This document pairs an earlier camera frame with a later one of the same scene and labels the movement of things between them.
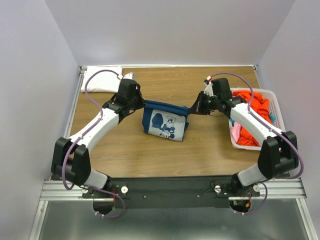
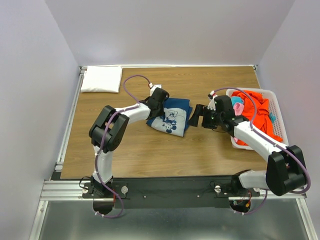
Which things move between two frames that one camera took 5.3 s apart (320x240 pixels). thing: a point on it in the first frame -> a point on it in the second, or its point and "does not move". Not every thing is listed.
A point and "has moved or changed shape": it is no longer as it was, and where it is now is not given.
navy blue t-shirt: (165, 121) has moved or changed shape
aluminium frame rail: (53, 190) does not move
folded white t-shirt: (102, 81) does not move
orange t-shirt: (259, 105) does not move
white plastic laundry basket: (275, 114) does not move
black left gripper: (141, 103) -> (161, 112)
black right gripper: (198, 107) -> (201, 110)
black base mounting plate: (171, 192) does not move
